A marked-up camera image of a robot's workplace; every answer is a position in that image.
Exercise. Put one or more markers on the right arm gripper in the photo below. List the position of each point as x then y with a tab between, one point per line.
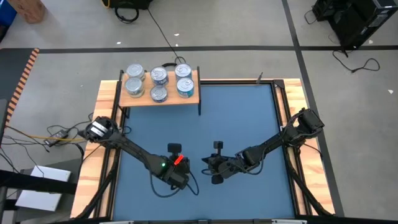
227	166

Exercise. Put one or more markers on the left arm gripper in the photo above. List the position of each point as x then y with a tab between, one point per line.
177	174

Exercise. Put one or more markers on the dark blue label tuna can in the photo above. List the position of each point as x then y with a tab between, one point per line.
159	75
159	93

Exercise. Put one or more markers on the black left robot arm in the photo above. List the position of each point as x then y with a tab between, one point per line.
130	147

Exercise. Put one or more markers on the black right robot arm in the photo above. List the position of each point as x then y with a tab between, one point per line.
280	137

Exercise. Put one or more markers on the red strip marker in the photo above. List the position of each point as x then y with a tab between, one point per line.
178	160

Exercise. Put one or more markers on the blue table mat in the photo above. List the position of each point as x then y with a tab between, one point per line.
242	193

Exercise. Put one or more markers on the black power adapter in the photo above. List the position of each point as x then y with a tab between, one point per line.
59	134

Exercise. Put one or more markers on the white board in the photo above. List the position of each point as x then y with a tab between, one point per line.
40	200

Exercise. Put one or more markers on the black metal beam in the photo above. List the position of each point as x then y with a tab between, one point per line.
37	183

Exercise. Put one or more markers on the black equipment case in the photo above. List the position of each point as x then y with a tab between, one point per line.
130	3

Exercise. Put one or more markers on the black mat with orange stripes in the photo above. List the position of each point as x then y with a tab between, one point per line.
18	81

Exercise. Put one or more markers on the black computer tower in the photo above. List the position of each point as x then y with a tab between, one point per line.
357	18

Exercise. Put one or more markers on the blue bin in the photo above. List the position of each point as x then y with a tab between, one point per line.
6	12

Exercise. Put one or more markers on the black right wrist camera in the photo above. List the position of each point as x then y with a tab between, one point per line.
218	145

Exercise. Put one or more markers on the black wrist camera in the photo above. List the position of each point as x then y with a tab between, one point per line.
174	147
218	145

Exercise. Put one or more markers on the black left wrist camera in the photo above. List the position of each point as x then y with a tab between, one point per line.
174	147

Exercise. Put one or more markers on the wooden shelf with black frame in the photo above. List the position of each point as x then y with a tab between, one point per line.
174	101

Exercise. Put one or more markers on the aluminium frame bracket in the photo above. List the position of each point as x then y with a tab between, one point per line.
289	222
116	222

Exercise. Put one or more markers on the black table frame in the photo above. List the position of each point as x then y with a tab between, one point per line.
279	84

